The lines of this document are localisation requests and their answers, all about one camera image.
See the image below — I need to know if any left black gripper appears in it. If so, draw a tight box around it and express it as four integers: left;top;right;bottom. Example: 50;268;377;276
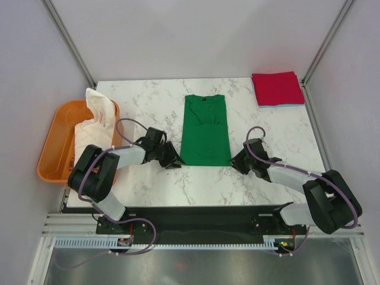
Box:
153;141;185;170

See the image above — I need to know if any green t shirt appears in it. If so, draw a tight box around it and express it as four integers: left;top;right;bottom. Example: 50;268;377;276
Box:
180;94;232;167

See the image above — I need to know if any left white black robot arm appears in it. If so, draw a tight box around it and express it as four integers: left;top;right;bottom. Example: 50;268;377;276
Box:
68;128;185;233

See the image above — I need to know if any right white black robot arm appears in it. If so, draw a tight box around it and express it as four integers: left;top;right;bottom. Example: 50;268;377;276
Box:
230;138;362;234

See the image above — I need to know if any white crumpled t shirt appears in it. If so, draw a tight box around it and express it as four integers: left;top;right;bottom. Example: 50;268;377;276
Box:
74;88;116;164

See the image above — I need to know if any folded light blue t shirt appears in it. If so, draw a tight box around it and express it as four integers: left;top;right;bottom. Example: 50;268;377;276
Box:
252;81;305;108

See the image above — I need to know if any folded red t shirt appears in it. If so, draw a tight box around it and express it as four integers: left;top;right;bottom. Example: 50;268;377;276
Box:
251;71;305;107

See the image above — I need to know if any orange plastic basket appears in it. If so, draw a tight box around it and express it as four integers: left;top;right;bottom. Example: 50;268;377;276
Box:
36;99;125;189

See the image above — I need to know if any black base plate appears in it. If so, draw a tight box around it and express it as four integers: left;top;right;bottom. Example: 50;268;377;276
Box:
96;205;306;246

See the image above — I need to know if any white slotted cable duct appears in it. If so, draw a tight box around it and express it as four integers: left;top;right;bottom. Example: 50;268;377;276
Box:
54;237;278;251

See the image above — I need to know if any aluminium frame rail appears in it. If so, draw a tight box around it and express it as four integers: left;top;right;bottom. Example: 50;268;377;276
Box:
41;212;366;238

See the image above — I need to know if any right aluminium corner post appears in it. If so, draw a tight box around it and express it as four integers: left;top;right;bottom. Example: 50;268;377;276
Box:
300;0;356;88

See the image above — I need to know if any aluminium corner post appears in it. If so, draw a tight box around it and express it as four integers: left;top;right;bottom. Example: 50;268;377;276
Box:
300;0;356;88
41;0;97;88

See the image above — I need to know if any left aluminium corner post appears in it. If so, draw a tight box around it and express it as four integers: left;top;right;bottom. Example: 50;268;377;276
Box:
41;0;97;88

